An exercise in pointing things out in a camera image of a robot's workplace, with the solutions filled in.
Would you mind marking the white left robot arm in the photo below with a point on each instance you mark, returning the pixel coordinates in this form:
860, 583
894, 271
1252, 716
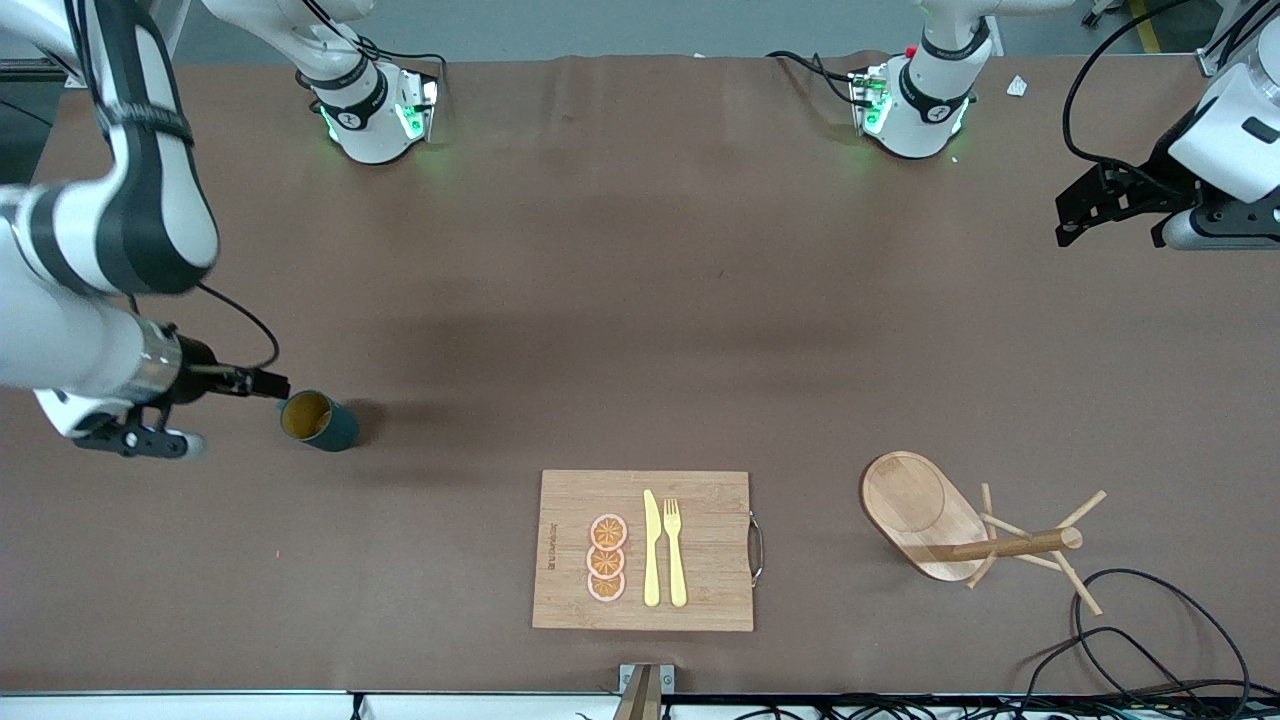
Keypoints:
935, 110

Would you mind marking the wooden cup rack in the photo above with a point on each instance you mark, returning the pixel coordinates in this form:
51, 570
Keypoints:
910, 505

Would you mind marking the brown table cover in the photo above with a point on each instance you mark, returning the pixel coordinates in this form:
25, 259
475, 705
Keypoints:
600, 300

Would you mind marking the toy orange slice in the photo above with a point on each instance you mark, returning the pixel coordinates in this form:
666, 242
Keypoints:
608, 532

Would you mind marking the bamboo cutting board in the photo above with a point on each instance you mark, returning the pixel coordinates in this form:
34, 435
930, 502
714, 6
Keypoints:
710, 540

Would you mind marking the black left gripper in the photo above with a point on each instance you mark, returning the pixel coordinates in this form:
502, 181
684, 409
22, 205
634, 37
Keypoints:
1150, 185

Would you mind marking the aluminium frame post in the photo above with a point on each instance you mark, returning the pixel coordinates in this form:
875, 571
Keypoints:
1215, 55

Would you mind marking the green cup yellow inside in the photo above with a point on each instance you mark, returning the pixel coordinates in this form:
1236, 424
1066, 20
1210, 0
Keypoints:
335, 430

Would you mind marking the white paper scrap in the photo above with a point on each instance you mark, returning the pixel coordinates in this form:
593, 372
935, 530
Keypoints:
1017, 86

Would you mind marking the aluminium camera mount post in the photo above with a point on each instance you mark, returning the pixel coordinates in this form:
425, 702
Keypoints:
640, 700

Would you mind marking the yellow plastic knife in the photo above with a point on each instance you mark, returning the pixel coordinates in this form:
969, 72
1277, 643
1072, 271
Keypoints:
652, 560

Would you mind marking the metal mounting bracket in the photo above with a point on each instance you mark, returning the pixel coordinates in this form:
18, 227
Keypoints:
668, 680

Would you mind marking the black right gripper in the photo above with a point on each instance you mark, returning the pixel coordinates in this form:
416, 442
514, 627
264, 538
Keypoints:
199, 365

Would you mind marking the yellow plastic fork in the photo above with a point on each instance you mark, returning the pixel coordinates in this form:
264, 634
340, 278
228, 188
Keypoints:
677, 570

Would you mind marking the aluminium frame with diagonal brace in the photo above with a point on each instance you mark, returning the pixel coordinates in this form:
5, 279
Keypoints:
30, 68

